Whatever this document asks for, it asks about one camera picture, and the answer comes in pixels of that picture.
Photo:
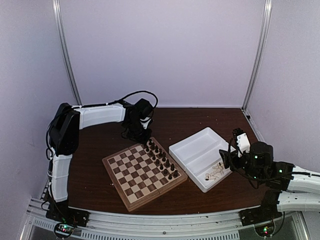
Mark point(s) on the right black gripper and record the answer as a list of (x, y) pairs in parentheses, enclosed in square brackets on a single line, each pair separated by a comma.
[(229, 158)]

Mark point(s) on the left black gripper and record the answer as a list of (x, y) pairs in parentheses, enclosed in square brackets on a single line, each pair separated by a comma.
[(144, 139)]

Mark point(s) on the dark chess knight piece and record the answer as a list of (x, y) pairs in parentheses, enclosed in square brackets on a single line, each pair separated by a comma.
[(164, 157)]

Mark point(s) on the dark chess king piece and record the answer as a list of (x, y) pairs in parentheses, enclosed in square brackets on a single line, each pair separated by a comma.
[(167, 163)]

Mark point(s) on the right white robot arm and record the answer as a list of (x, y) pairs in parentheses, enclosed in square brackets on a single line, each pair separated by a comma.
[(291, 188)]

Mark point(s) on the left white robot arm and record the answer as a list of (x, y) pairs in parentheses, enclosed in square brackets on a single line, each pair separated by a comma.
[(63, 132)]

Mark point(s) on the white chess pieces pile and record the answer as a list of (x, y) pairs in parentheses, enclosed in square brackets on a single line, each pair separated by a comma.
[(217, 172)]

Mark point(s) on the white divided plastic tray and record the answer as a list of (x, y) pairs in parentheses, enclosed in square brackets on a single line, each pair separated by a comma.
[(197, 154)]

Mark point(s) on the wooden chessboard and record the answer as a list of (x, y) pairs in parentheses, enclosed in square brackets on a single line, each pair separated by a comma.
[(137, 178)]

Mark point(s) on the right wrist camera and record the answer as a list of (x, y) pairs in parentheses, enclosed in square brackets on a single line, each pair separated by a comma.
[(242, 142)]

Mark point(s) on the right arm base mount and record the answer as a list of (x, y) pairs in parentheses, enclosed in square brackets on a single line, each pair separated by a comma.
[(256, 215)]

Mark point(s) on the aluminium frame rail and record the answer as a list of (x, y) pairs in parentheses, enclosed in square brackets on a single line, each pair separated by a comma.
[(225, 225)]

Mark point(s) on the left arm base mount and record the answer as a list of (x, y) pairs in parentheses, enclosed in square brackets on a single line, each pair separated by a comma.
[(74, 217)]

